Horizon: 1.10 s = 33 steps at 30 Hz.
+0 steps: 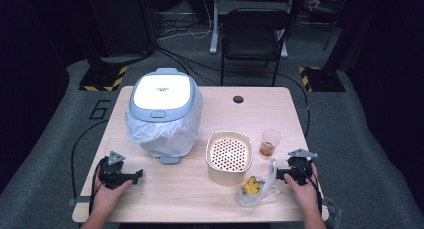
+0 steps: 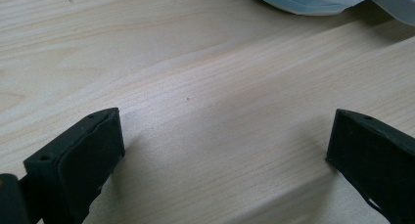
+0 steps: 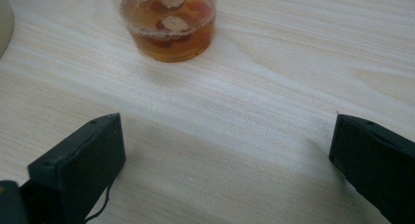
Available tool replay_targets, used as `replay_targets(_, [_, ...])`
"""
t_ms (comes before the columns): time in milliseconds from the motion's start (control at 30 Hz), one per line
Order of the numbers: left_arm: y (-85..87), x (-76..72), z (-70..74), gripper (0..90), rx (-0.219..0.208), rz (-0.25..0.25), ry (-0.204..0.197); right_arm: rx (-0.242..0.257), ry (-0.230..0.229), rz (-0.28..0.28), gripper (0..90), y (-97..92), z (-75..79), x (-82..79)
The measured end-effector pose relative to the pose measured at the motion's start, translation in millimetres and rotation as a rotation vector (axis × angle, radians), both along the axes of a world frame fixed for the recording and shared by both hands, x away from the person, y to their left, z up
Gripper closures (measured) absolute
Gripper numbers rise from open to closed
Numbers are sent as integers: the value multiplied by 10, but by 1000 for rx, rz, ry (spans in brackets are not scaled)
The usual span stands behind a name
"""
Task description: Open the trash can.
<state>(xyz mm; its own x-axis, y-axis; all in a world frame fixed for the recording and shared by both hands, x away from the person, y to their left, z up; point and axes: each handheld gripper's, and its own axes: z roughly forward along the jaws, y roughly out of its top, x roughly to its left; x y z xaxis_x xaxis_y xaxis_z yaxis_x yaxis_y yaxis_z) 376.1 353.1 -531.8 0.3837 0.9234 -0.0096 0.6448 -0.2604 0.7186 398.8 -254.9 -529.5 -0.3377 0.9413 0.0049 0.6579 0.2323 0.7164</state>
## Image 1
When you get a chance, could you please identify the long black floor cable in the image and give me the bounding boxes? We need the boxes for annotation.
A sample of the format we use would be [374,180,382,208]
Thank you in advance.
[70,119,110,200]
[276,72,311,138]

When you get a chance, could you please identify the right hand-held gripper black cable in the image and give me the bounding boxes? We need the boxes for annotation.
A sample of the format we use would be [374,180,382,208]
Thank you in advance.
[298,163,324,214]

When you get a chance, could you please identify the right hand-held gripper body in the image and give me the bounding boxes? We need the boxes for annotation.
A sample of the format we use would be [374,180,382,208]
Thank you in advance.
[287,148,319,187]

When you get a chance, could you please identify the clear plastic bag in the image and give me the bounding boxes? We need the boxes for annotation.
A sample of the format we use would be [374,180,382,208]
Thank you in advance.
[235,158,281,208]

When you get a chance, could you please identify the left hand-held gripper black cable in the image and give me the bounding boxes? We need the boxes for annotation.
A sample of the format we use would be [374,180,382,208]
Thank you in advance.
[88,158,105,217]

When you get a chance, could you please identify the black metal tripod stand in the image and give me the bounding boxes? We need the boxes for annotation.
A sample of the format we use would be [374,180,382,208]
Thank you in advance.
[322,0,351,52]

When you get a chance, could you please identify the clear plastic cup brown liquid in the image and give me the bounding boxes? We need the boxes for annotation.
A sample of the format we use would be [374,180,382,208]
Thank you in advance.
[259,128,283,158]

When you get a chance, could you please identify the grey floor tape strip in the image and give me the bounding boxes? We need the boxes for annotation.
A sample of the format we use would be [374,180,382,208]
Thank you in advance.
[68,195,92,207]

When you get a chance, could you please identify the beige tub with perforated strainer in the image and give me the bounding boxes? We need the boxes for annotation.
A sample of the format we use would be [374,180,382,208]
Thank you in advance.
[205,130,254,187]

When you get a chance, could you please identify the white floor cables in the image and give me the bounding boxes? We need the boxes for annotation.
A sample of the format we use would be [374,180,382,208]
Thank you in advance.
[156,0,213,42]

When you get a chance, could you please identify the hand-held gripper black cable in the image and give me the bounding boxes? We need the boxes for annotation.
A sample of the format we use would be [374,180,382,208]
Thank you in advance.
[298,163,324,214]
[88,158,105,217]

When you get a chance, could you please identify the person's left hand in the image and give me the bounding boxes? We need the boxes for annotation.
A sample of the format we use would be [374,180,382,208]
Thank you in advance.
[90,178,134,220]

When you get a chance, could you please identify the person's right hand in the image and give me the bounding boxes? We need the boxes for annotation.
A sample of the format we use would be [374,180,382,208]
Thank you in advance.
[283,162,323,215]

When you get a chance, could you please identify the yellow packet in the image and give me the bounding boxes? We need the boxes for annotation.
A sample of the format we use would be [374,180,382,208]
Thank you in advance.
[242,176,262,195]

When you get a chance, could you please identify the black folding chair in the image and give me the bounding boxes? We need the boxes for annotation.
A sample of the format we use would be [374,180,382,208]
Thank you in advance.
[219,7,294,87]

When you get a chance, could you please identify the white grey pedal trash can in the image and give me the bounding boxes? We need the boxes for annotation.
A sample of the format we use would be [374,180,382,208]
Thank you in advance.
[125,67,204,166]

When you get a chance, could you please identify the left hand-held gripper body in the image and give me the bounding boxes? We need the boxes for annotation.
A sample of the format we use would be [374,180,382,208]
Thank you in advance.
[98,150,134,190]

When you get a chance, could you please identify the white plastic bin liner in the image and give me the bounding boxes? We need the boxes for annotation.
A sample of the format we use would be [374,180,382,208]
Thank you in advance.
[125,88,204,158]

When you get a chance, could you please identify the white metal desk frame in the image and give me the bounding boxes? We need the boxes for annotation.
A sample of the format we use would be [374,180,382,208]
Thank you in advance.
[209,0,298,59]

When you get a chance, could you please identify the black stand base hazard stripes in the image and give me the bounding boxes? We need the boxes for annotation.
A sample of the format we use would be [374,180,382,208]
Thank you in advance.
[298,66,347,93]
[78,65,129,92]

